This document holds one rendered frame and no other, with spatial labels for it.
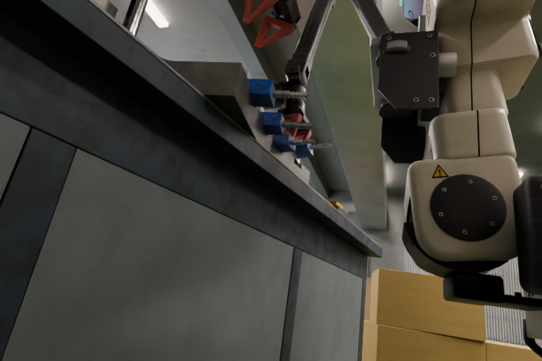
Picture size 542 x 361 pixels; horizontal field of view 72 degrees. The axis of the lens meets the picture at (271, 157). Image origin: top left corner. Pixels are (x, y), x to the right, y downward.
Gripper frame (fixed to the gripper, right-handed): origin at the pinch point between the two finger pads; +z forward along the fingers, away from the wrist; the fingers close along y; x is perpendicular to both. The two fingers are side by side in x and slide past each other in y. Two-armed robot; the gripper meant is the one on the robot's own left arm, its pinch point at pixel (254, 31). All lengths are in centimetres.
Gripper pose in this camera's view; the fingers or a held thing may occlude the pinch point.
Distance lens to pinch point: 72.1
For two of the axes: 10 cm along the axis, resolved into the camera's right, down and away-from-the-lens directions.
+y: -2.7, -3.8, -8.9
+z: -5.6, 8.1, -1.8
